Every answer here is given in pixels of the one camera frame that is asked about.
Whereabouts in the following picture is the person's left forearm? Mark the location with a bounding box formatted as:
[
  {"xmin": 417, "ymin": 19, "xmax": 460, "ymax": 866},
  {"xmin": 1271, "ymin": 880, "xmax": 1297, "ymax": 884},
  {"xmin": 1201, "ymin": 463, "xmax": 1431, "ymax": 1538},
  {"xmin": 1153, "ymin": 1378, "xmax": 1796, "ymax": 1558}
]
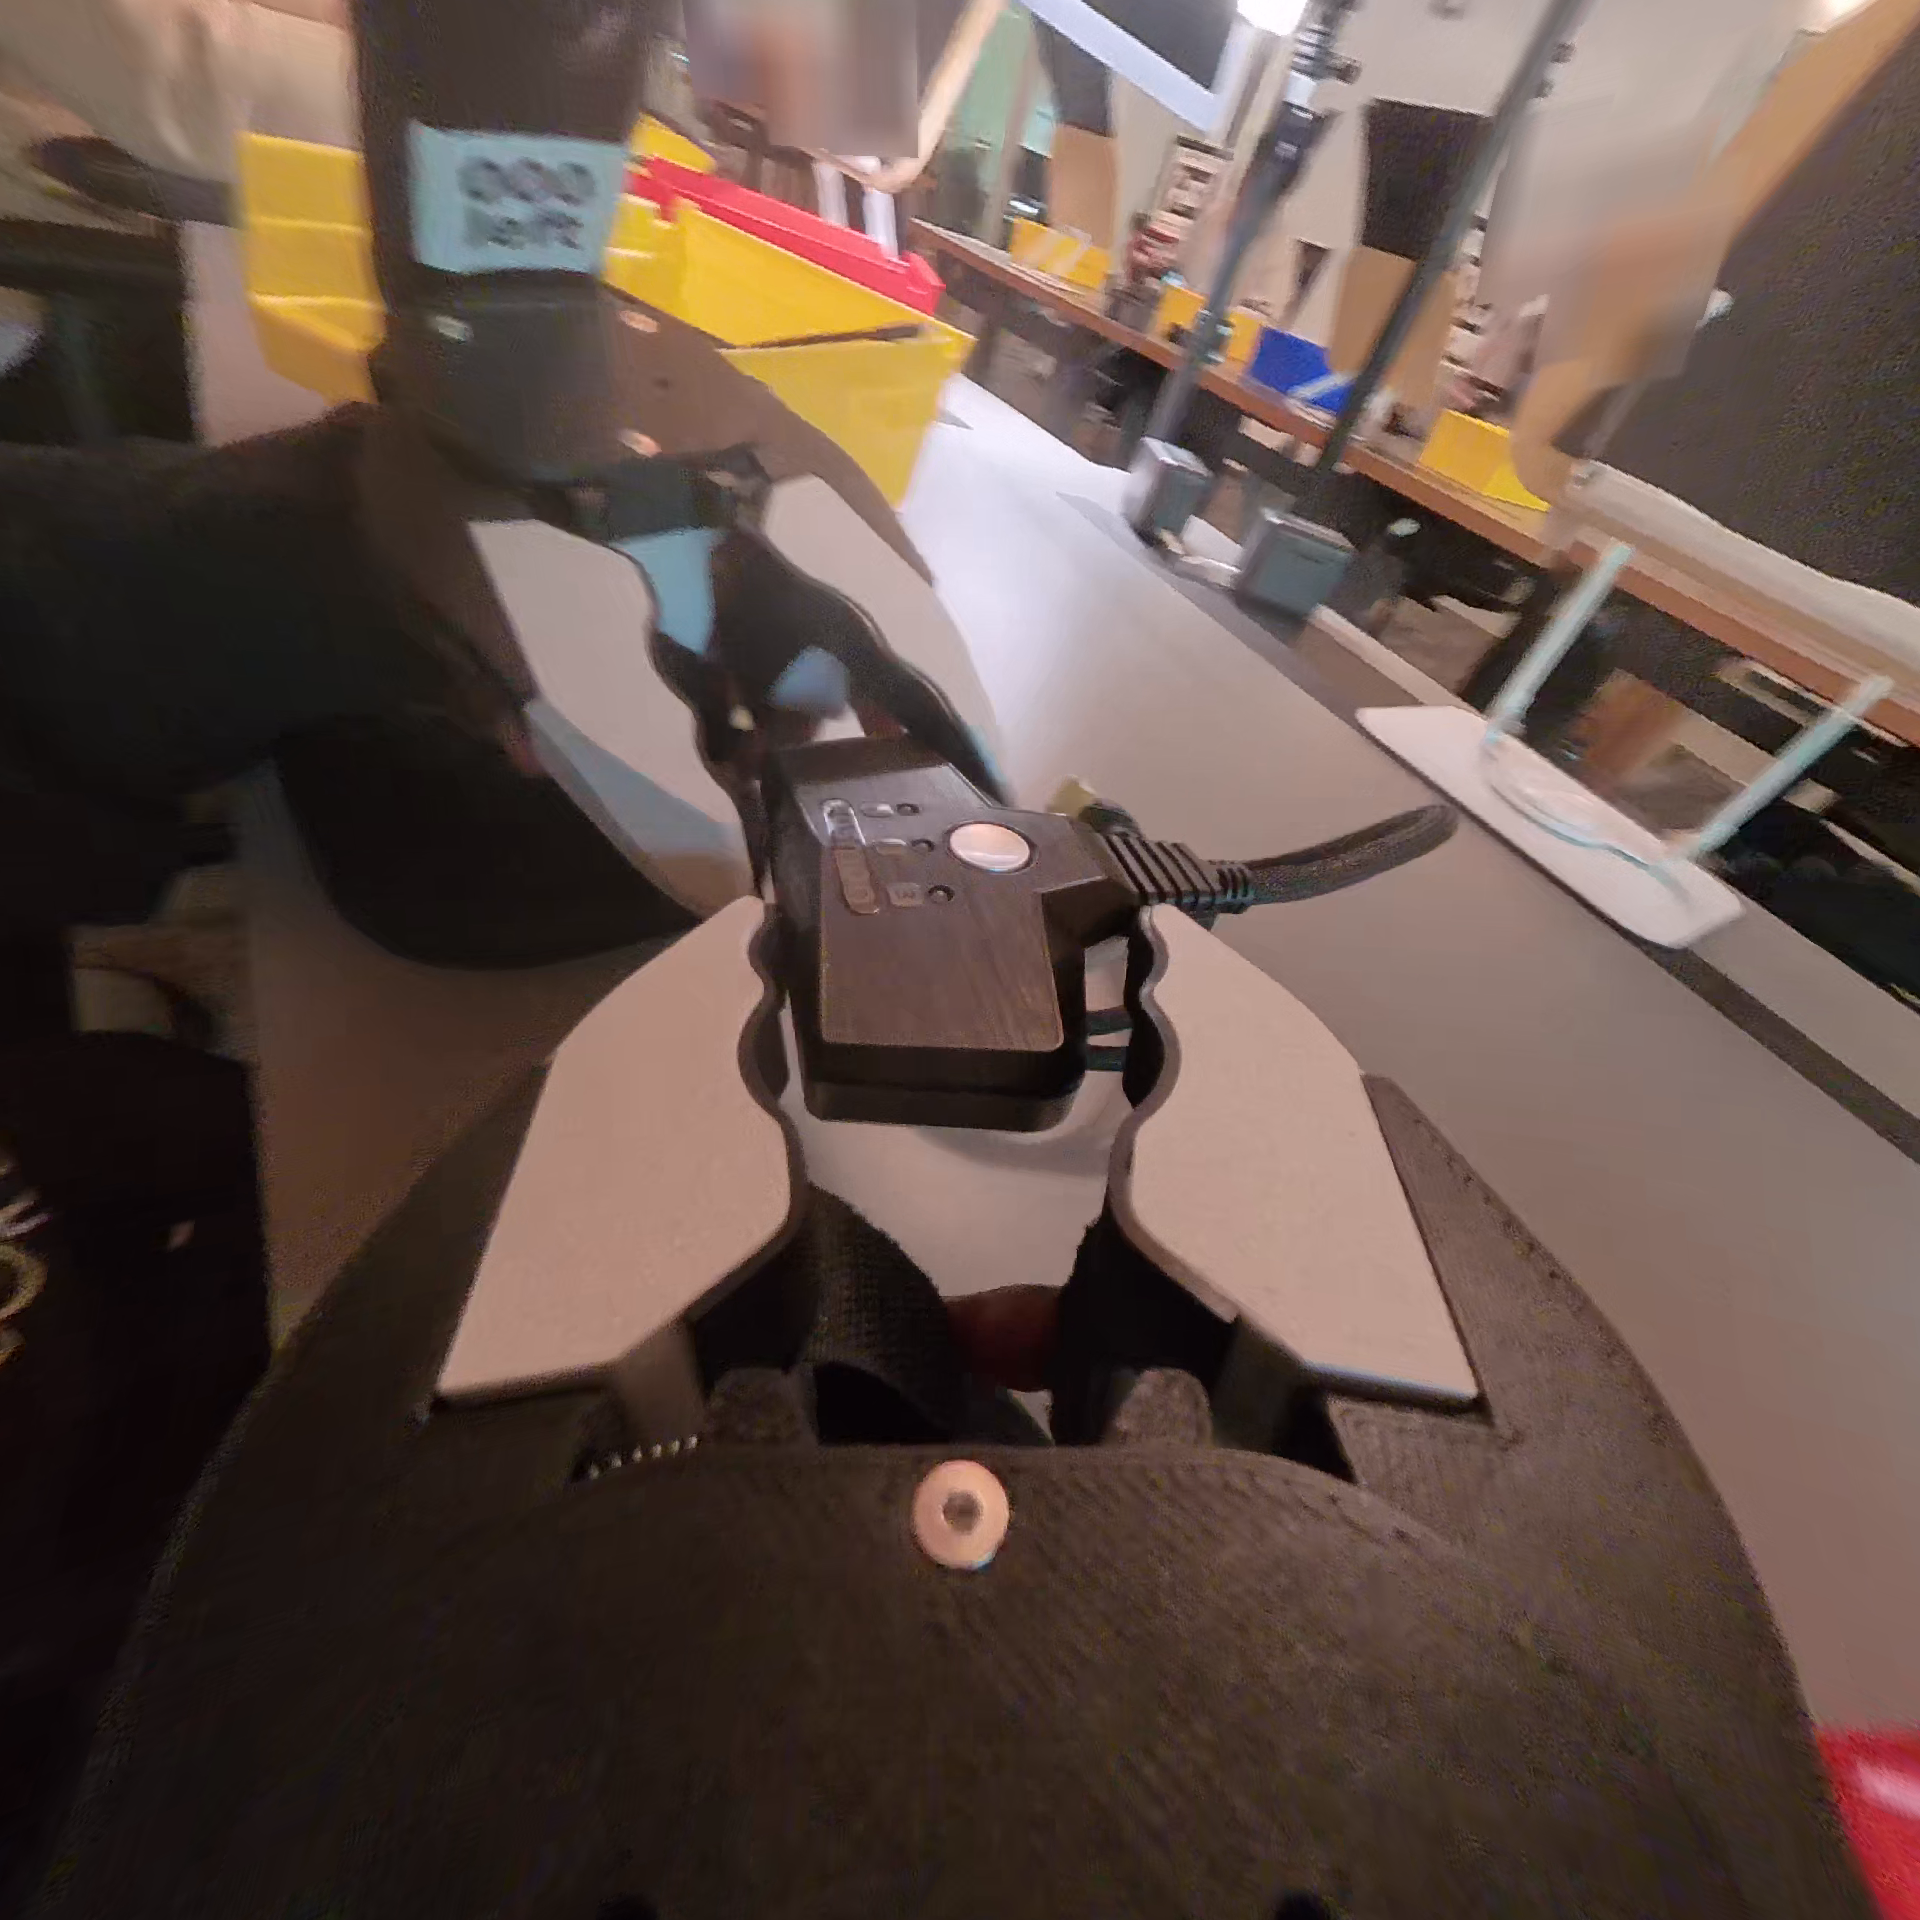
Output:
[{"xmin": 0, "ymin": 407, "xmax": 530, "ymax": 784}]

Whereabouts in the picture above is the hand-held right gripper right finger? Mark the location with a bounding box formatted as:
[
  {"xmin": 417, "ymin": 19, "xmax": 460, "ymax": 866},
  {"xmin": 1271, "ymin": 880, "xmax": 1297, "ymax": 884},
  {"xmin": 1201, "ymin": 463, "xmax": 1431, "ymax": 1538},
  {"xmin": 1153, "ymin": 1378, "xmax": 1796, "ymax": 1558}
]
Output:
[{"xmin": 1117, "ymin": 910, "xmax": 1478, "ymax": 1441}]

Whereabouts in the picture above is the studio light panel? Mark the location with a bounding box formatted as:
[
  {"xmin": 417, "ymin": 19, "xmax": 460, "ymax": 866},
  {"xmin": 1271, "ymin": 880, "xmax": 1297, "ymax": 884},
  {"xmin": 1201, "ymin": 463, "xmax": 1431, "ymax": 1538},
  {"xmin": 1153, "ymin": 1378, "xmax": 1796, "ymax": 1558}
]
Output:
[{"xmin": 1017, "ymin": 0, "xmax": 1263, "ymax": 97}]

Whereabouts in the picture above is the metal light stand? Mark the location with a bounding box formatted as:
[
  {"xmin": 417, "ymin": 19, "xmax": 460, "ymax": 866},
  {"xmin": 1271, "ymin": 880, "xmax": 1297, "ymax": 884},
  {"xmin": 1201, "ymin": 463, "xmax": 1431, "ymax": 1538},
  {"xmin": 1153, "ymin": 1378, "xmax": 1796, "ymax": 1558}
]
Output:
[{"xmin": 1228, "ymin": 0, "xmax": 1354, "ymax": 305}]

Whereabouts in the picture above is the red plastic object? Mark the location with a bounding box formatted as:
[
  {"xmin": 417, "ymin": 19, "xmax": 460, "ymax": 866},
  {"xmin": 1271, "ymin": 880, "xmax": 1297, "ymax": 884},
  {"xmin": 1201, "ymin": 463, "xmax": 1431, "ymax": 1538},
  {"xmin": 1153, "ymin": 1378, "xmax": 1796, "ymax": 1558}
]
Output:
[{"xmin": 1809, "ymin": 1726, "xmax": 1920, "ymax": 1920}]

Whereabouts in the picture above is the black bin divider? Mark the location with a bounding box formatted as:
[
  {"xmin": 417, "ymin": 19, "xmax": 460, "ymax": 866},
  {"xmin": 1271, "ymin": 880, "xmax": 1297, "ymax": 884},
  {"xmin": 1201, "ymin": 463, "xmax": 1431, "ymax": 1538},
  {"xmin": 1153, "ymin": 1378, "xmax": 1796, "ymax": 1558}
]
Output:
[{"xmin": 728, "ymin": 318, "xmax": 929, "ymax": 358}]

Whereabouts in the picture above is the person's dark printed clothing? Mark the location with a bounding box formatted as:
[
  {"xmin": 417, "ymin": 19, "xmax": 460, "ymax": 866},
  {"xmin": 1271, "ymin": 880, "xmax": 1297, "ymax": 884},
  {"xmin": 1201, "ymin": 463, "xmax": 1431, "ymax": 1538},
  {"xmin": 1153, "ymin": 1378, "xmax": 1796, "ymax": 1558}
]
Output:
[{"xmin": 0, "ymin": 1035, "xmax": 277, "ymax": 1651}]

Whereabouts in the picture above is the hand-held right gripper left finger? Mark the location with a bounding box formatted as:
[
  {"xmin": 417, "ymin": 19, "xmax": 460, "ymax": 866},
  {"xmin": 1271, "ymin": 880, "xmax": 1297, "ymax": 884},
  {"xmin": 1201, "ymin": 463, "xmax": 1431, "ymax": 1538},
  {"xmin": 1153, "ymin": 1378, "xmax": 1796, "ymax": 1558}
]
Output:
[{"xmin": 436, "ymin": 900, "xmax": 799, "ymax": 1441}]

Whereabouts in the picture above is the white board stand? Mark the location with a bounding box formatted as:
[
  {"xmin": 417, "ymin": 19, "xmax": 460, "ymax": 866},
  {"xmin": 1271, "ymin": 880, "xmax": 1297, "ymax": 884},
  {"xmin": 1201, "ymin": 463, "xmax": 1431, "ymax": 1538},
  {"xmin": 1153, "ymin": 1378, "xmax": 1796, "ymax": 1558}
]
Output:
[{"xmin": 1354, "ymin": 463, "xmax": 1920, "ymax": 952}]

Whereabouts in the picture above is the black HDMI switch with cable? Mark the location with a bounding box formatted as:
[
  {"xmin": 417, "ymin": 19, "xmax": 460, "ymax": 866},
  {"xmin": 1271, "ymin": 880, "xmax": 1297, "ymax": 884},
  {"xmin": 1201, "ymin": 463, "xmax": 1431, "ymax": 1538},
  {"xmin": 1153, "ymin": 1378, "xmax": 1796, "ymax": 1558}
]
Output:
[{"xmin": 764, "ymin": 735, "xmax": 1462, "ymax": 1132}]

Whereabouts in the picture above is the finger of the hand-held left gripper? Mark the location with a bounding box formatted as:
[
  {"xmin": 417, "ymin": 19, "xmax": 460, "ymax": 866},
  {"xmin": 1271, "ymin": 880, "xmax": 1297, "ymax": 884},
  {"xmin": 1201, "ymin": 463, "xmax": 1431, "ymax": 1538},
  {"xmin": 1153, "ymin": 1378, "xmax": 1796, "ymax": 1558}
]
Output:
[
  {"xmin": 728, "ymin": 478, "xmax": 1010, "ymax": 806},
  {"xmin": 470, "ymin": 513, "xmax": 764, "ymax": 910}
]

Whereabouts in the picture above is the black stand pole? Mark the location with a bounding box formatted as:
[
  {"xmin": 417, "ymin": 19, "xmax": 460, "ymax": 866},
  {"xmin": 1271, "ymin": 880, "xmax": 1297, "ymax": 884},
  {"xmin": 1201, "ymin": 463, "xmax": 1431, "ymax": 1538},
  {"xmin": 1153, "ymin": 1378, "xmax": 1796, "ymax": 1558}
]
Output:
[{"xmin": 1153, "ymin": 0, "xmax": 1596, "ymax": 450}]

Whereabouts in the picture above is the long wooden desk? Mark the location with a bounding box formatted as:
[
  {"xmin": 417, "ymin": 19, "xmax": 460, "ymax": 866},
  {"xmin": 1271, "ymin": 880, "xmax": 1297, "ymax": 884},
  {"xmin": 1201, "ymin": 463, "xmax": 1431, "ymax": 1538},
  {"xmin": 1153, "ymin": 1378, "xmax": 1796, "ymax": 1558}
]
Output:
[{"xmin": 913, "ymin": 222, "xmax": 1920, "ymax": 749}]

